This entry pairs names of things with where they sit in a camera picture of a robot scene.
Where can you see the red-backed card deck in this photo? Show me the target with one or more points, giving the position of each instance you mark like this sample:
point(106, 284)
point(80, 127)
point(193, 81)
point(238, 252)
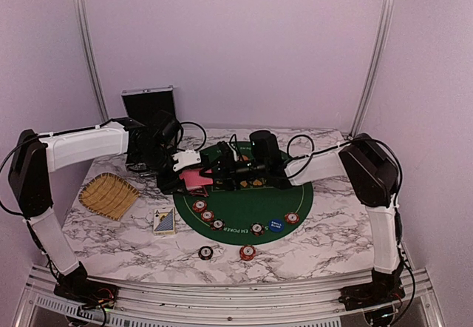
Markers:
point(193, 180)

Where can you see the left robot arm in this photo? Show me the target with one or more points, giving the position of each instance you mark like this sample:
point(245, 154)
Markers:
point(38, 155)

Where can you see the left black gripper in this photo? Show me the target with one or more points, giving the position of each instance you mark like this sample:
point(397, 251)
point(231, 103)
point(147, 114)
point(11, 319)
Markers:
point(168, 185)

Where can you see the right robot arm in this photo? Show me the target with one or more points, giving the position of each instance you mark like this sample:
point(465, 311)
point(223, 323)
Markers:
point(372, 169)

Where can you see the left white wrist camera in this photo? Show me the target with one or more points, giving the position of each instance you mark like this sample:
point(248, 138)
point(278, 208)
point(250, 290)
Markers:
point(185, 158)

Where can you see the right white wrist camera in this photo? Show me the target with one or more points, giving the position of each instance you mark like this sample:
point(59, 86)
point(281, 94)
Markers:
point(232, 152)

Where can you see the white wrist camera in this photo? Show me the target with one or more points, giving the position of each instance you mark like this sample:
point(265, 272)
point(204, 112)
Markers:
point(185, 158)
point(232, 152)

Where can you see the blue small blind button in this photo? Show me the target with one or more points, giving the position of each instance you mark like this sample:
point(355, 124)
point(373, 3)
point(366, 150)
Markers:
point(276, 225)

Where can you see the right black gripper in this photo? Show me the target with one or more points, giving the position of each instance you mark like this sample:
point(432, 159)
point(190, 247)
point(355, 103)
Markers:
point(228, 172)

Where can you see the aluminium frame post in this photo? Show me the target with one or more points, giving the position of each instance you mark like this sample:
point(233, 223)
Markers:
point(381, 37)
point(86, 40)

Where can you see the woven bamboo tray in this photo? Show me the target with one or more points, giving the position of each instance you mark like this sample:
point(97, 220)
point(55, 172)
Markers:
point(108, 195)

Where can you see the left aluminium frame post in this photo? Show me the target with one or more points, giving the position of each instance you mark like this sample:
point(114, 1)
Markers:
point(86, 40)

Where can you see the round green poker mat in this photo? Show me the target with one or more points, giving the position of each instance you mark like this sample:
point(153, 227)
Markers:
point(241, 208)

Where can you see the aluminium poker case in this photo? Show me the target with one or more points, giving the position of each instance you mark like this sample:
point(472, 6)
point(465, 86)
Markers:
point(149, 107)

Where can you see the right aluminium frame post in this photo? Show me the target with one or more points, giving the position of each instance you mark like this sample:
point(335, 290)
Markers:
point(381, 37)

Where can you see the red poker chip stack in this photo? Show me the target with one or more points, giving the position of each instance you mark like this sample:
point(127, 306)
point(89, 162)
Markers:
point(247, 252)

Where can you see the playing card box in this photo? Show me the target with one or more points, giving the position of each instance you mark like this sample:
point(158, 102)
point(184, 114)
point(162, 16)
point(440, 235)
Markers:
point(164, 221)

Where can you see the front aluminium rail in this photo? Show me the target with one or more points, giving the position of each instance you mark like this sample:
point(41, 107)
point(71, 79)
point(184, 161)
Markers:
point(312, 302)

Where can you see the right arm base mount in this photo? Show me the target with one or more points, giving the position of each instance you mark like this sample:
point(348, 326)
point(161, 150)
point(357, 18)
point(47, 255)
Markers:
point(370, 294)

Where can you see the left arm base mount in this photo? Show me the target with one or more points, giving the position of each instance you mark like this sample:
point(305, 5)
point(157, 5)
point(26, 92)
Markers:
point(91, 294)

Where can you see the black poker chip stack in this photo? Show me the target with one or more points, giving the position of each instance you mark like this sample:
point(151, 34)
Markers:
point(205, 253)

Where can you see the triangular all-in button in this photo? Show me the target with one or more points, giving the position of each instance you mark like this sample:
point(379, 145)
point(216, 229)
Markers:
point(200, 192)

